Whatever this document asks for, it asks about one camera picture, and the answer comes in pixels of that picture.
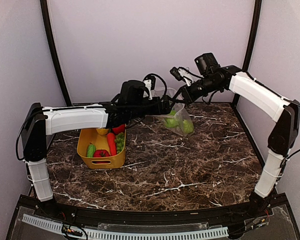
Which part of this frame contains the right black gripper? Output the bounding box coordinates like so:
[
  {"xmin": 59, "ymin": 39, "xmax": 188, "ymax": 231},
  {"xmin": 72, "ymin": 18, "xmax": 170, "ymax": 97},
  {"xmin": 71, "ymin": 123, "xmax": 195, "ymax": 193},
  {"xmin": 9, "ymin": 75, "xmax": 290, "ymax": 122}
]
[{"xmin": 172, "ymin": 75, "xmax": 222, "ymax": 105}]

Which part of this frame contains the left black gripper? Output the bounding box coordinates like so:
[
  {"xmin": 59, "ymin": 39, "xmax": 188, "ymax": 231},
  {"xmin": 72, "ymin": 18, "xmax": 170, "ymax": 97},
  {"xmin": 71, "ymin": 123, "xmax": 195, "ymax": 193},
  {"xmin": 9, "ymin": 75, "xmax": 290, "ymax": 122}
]
[{"xmin": 129, "ymin": 95, "xmax": 176, "ymax": 120}]

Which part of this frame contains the green cabbage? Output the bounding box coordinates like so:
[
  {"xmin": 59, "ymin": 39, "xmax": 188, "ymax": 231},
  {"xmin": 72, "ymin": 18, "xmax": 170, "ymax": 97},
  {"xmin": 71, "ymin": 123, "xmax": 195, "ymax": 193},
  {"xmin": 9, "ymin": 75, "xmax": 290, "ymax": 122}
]
[
  {"xmin": 164, "ymin": 110, "xmax": 179, "ymax": 129},
  {"xmin": 181, "ymin": 119, "xmax": 194, "ymax": 135}
]

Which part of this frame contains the clear zip top bag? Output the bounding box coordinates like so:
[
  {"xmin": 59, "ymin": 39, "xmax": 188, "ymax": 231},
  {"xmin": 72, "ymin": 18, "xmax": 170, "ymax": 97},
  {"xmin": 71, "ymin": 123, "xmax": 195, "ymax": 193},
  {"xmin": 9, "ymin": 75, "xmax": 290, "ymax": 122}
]
[{"xmin": 153, "ymin": 86, "xmax": 195, "ymax": 137}]

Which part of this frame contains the red tomato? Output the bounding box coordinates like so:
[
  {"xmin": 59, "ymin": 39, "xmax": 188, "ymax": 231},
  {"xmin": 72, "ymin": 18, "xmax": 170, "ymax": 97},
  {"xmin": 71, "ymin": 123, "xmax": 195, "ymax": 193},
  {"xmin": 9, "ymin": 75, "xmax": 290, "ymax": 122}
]
[{"xmin": 93, "ymin": 149, "xmax": 111, "ymax": 164}]

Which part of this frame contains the yellow plastic basket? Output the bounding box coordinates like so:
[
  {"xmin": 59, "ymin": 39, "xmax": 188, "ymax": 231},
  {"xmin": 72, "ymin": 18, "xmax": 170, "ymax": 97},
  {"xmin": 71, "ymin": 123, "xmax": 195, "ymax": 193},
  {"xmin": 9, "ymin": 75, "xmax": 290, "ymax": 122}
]
[{"xmin": 77, "ymin": 128, "xmax": 126, "ymax": 169}]

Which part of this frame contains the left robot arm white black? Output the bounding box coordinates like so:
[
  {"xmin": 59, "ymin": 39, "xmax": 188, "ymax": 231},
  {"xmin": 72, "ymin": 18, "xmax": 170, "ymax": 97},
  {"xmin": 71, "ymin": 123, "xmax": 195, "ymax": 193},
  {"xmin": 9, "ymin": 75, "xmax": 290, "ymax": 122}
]
[{"xmin": 16, "ymin": 80, "xmax": 172, "ymax": 218}]

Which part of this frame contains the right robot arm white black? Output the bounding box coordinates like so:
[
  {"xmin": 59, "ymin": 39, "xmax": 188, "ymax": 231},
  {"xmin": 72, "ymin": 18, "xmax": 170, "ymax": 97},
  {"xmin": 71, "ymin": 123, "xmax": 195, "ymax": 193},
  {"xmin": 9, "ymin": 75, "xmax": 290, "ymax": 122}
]
[{"xmin": 170, "ymin": 53, "xmax": 300, "ymax": 217}]

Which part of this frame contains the red apple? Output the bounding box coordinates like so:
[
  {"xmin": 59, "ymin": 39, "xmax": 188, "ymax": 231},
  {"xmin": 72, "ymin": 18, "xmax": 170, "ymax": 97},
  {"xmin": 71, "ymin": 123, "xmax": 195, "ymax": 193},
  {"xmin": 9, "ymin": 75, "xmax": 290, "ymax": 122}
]
[{"xmin": 111, "ymin": 124, "xmax": 126, "ymax": 135}]

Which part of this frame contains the green grapes bunch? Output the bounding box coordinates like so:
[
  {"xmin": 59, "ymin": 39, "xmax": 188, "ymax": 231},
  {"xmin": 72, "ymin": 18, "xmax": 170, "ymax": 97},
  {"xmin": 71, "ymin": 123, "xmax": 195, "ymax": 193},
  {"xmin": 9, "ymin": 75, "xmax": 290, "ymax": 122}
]
[{"xmin": 114, "ymin": 132, "xmax": 125, "ymax": 154}]

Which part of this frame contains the orange carrot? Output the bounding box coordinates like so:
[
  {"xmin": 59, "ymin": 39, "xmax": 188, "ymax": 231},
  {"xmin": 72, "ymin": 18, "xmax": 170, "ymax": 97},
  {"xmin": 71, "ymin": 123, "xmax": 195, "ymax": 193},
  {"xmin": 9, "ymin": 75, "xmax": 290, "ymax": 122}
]
[{"xmin": 106, "ymin": 132, "xmax": 117, "ymax": 156}]

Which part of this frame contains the yellow lemon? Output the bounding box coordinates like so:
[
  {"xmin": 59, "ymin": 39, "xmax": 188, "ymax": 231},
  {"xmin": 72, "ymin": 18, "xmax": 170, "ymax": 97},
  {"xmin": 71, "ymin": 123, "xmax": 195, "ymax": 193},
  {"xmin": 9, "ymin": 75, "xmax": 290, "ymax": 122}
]
[{"xmin": 96, "ymin": 128, "xmax": 109, "ymax": 136}]

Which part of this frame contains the green cucumber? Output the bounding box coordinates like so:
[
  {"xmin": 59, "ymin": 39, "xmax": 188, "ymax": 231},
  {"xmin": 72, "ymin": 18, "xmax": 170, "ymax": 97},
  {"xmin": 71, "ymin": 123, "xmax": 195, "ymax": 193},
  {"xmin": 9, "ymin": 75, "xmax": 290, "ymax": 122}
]
[{"xmin": 86, "ymin": 143, "xmax": 96, "ymax": 158}]

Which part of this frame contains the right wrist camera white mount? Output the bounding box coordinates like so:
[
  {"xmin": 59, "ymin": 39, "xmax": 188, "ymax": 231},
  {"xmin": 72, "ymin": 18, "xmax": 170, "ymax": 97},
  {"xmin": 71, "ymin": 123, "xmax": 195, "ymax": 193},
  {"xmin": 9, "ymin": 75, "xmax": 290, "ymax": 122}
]
[{"xmin": 169, "ymin": 66, "xmax": 194, "ymax": 87}]

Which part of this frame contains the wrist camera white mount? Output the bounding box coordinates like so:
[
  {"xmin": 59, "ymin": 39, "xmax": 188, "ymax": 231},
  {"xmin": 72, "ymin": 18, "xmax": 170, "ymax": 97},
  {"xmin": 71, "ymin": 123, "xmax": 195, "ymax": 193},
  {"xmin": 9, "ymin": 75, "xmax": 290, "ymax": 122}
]
[
  {"xmin": 142, "ymin": 74, "xmax": 156, "ymax": 100},
  {"xmin": 169, "ymin": 66, "xmax": 194, "ymax": 87}
]

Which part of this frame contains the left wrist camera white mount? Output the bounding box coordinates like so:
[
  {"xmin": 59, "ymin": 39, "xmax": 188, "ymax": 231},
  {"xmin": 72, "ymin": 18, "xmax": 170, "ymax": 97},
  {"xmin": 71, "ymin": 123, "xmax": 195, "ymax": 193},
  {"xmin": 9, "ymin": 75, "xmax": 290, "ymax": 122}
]
[{"xmin": 142, "ymin": 74, "xmax": 156, "ymax": 100}]

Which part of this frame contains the black front rail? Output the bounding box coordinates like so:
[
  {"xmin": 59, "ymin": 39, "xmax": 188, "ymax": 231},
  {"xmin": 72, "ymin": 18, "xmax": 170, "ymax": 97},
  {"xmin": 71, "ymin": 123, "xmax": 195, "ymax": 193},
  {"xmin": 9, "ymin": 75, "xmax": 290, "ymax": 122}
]
[{"xmin": 19, "ymin": 199, "xmax": 288, "ymax": 228}]

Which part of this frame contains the right black frame post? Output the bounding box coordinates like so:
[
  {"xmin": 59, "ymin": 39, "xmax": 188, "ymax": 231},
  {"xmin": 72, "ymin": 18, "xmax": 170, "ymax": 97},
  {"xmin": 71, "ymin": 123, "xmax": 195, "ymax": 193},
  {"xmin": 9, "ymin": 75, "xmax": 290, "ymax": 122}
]
[{"xmin": 231, "ymin": 0, "xmax": 263, "ymax": 103}]

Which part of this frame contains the black frame post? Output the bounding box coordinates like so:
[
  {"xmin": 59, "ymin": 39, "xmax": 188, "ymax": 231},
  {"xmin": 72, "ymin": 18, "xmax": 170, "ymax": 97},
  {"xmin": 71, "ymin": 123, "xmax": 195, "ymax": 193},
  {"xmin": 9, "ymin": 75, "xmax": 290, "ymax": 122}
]
[
  {"xmin": 39, "ymin": 0, "xmax": 72, "ymax": 107},
  {"xmin": 231, "ymin": 0, "xmax": 263, "ymax": 103}
]

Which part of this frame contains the white slotted cable duct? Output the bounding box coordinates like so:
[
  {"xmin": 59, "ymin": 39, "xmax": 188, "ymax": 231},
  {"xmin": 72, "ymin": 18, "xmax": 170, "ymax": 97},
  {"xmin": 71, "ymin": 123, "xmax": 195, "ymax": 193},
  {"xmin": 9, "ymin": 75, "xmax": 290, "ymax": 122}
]
[{"xmin": 21, "ymin": 214, "xmax": 229, "ymax": 240}]

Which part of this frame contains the left black frame post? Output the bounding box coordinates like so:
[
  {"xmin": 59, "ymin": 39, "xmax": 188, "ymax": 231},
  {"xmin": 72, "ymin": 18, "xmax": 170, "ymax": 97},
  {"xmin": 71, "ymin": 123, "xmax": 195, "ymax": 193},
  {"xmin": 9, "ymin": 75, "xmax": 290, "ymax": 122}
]
[{"xmin": 39, "ymin": 0, "xmax": 72, "ymax": 107}]

